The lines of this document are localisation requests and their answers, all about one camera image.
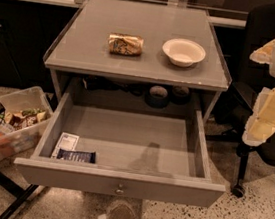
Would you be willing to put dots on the grey open drawer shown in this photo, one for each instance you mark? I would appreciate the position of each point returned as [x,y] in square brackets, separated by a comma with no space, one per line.
[156,154]

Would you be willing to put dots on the white paper packet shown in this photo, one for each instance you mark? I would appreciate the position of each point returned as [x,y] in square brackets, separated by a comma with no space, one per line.
[67,142]

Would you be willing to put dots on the clear plastic bin with snacks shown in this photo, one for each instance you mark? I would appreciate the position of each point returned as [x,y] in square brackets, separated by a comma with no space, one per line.
[22,123]

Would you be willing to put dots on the grey cabinet counter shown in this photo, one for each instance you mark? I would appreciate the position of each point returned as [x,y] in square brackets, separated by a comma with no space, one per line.
[82,48]

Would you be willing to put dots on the white paper bowl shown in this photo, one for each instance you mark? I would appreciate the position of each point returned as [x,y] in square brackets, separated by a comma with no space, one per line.
[183,52]

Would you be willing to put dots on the metal drawer knob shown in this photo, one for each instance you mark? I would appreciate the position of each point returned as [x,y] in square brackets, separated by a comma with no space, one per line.
[119,190]

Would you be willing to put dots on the black office chair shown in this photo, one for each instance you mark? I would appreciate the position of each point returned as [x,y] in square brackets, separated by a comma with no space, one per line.
[248,79]

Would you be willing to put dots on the round floor drain cover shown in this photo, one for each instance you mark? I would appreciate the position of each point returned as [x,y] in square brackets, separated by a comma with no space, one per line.
[121,211]

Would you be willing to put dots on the dark blue rxbar wrapper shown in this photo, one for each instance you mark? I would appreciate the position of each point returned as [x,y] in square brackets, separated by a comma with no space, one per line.
[76,156]

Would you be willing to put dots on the dark tape roll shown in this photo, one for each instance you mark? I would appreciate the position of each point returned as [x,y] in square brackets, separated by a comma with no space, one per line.
[157,97]
[180,95]

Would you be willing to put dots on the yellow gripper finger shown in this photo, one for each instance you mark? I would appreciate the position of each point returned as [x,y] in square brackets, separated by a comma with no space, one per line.
[261,124]
[263,55]

